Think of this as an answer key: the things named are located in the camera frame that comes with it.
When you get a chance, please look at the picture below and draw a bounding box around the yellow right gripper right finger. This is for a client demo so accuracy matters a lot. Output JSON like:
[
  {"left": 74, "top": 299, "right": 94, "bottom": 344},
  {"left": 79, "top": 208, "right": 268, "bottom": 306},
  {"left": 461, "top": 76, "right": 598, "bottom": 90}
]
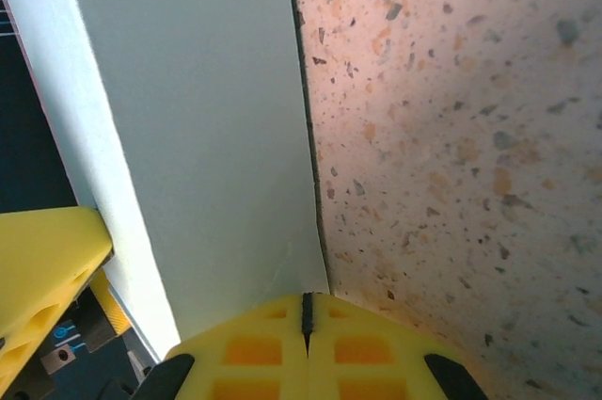
[{"left": 304, "top": 293, "right": 491, "bottom": 400}]

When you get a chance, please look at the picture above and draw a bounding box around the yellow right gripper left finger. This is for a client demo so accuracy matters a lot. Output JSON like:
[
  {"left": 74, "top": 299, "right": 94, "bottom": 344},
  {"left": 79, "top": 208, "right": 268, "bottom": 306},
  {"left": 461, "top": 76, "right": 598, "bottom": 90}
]
[{"left": 135, "top": 294, "right": 310, "bottom": 400}]

